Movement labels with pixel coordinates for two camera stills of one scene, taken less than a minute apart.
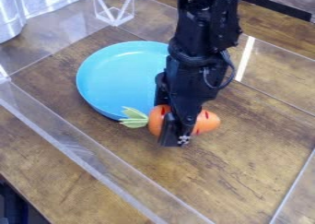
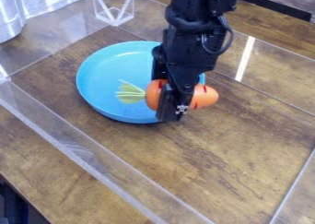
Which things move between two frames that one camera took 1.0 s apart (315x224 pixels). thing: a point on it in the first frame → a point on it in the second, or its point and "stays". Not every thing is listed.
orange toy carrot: [205, 124] → [204, 97]
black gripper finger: [161, 94] → [158, 64]
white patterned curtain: [22, 3] stays
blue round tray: [117, 74] stays
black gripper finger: [172, 134] → [173, 103]
